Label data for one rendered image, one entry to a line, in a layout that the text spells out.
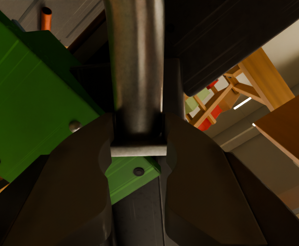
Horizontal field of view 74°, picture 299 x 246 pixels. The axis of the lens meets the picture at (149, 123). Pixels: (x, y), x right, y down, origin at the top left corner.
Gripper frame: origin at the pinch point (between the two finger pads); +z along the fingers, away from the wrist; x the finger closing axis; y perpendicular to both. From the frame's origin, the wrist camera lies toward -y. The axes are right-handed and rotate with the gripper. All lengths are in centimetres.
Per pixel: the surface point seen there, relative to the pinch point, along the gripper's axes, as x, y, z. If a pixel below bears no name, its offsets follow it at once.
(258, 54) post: 47, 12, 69
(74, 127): -5.0, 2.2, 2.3
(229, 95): 174, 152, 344
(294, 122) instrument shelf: 40, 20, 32
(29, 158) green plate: -9.5, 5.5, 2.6
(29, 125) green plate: -8.6, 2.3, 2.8
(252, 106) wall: 478, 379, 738
